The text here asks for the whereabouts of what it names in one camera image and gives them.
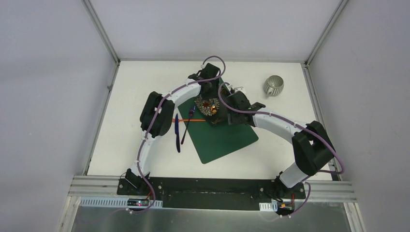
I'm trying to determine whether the black floral square plate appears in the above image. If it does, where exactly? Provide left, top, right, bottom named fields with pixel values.
left=194, top=96, right=228, bottom=125

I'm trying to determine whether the purple metallic fork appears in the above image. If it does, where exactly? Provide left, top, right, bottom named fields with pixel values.
left=181, top=105, right=196, bottom=144

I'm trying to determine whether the grey ribbed mug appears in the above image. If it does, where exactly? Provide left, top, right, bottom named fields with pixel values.
left=263, top=75, right=284, bottom=97

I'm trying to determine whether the orange plastic fork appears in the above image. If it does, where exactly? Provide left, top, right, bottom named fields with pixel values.
left=172, top=118, right=206, bottom=123

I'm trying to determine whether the blue plastic knife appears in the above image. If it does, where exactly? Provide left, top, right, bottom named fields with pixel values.
left=174, top=114, right=181, bottom=153

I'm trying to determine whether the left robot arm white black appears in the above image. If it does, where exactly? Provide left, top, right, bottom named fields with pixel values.
left=125, top=61, right=226, bottom=196

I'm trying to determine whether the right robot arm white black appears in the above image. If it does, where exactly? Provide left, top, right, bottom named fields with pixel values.
left=220, top=91, right=337, bottom=198

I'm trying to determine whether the green placemat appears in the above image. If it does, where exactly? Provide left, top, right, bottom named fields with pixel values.
left=177, top=97, right=259, bottom=164

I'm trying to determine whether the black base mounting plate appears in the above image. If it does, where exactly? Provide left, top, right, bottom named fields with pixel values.
left=117, top=177, right=307, bottom=212

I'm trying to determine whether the right electronics board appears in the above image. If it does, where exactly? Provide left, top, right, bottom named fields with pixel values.
left=277, top=202, right=295, bottom=213

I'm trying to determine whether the electronics board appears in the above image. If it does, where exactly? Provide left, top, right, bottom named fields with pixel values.
left=127, top=199, right=150, bottom=207
left=277, top=202, right=295, bottom=213

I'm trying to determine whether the left electronics board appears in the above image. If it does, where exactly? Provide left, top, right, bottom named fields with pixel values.
left=127, top=199, right=150, bottom=207

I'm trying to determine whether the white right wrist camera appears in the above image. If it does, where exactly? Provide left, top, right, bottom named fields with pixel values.
left=231, top=87, right=246, bottom=94

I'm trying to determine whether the aluminium frame rail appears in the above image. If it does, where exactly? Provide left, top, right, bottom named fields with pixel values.
left=301, top=63, right=366, bottom=232

